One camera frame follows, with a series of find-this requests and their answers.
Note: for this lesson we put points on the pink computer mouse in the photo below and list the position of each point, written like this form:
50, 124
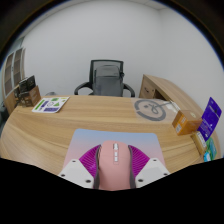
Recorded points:
114, 170

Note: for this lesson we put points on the brown wooden box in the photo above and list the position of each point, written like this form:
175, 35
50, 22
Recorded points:
186, 123

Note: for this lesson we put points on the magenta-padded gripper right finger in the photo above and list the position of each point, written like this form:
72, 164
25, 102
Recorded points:
151, 170

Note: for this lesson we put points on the black devices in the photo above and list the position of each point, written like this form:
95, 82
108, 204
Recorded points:
26, 83

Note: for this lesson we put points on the white green sticker sheet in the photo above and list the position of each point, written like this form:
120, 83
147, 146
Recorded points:
50, 104

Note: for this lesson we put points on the black mesh office chair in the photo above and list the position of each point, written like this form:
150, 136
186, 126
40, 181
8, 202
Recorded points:
120, 63

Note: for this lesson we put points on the purple stand-up pouch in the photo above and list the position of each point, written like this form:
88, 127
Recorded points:
210, 118

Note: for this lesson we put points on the low wooden side cabinet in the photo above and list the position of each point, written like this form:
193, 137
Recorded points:
31, 97

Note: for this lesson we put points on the teal packet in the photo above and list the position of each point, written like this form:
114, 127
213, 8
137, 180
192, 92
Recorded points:
210, 146

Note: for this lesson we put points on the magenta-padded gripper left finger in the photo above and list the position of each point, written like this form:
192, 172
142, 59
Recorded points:
75, 171

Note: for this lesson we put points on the wooden side desk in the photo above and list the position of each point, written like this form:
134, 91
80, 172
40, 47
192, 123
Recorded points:
160, 86

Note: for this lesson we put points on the pink-blue gradient mouse pad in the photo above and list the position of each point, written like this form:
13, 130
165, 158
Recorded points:
83, 140

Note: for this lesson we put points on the wooden shelf unit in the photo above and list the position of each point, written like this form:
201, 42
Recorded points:
13, 70

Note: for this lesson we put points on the grey backpack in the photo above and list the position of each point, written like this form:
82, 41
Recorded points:
107, 81

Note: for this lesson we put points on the small light blue packet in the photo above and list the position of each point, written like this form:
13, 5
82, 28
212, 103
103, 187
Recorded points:
206, 156

